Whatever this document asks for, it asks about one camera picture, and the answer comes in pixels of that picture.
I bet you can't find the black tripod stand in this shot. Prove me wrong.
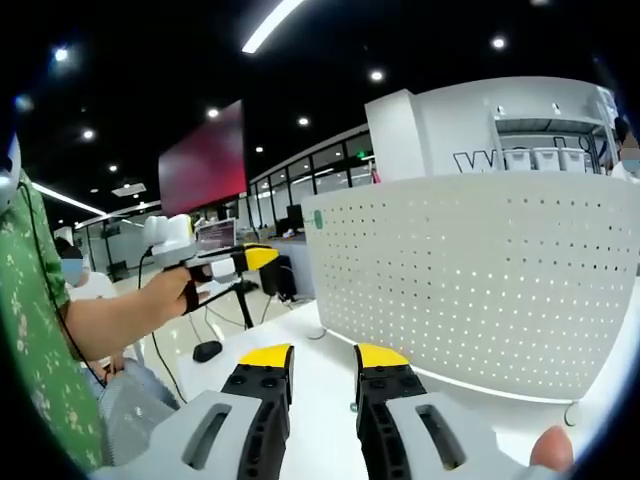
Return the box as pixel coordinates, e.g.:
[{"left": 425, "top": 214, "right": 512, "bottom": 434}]
[{"left": 209, "top": 278, "right": 255, "bottom": 330}]

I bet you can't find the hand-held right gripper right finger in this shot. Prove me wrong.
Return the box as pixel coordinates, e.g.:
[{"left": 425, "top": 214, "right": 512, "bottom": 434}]
[{"left": 352, "top": 342, "right": 566, "bottom": 480}]

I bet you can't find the white perforated mounting plate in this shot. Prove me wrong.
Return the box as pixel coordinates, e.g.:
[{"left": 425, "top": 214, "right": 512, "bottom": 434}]
[{"left": 301, "top": 169, "right": 640, "bottom": 427}]

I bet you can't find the black computer tower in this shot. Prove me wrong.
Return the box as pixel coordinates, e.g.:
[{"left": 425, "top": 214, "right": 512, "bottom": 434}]
[{"left": 262, "top": 254, "right": 296, "bottom": 297}]

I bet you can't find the person's green patterned shirt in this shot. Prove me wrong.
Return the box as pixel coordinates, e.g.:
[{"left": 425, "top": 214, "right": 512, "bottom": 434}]
[{"left": 0, "top": 167, "right": 109, "bottom": 474}]

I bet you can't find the small monitor with text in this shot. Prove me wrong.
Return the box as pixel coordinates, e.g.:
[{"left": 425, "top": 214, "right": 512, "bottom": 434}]
[{"left": 194, "top": 218, "right": 237, "bottom": 251}]

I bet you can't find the person's right hand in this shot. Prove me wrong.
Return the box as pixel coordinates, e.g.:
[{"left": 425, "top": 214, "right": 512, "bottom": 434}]
[{"left": 529, "top": 425, "right": 574, "bottom": 472}]

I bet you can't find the grey fabric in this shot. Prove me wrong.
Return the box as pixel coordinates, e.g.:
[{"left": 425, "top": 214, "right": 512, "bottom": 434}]
[{"left": 97, "top": 357, "right": 181, "bottom": 464}]

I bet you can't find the person's left hand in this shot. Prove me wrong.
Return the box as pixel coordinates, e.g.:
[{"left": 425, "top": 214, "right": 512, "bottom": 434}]
[{"left": 147, "top": 266, "right": 214, "bottom": 317}]

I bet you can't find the white storage bin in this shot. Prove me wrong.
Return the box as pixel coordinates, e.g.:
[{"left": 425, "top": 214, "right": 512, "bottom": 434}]
[
  {"left": 558, "top": 148, "right": 587, "bottom": 174},
  {"left": 532, "top": 147, "right": 559, "bottom": 173},
  {"left": 503, "top": 148, "right": 532, "bottom": 174}
]

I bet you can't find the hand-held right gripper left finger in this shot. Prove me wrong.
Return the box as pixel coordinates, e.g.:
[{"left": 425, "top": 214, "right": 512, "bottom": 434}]
[{"left": 92, "top": 343, "right": 296, "bottom": 480}]

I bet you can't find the long ceiling light strip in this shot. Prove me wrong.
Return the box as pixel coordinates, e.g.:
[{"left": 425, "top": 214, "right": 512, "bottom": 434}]
[
  {"left": 242, "top": 0, "right": 306, "bottom": 54},
  {"left": 32, "top": 182, "right": 109, "bottom": 217}
]

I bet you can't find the grey office desk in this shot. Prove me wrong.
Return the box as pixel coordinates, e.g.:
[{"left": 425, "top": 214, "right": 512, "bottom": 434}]
[{"left": 272, "top": 233, "right": 317, "bottom": 301}]

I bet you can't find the group of round ceiling spotlights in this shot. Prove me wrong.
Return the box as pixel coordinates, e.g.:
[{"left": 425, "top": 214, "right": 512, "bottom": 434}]
[{"left": 52, "top": 34, "right": 509, "bottom": 194}]

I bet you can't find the large red display screen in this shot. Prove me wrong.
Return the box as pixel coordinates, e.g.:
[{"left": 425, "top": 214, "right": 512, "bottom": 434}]
[{"left": 158, "top": 98, "right": 249, "bottom": 216}]

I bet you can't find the black computer mouse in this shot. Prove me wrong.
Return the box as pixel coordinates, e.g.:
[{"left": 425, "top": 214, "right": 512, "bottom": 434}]
[{"left": 192, "top": 340, "right": 224, "bottom": 364}]

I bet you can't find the grey metal shelf rack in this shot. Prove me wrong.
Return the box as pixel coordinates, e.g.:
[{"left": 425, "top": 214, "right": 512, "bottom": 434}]
[{"left": 492, "top": 102, "right": 619, "bottom": 174}]

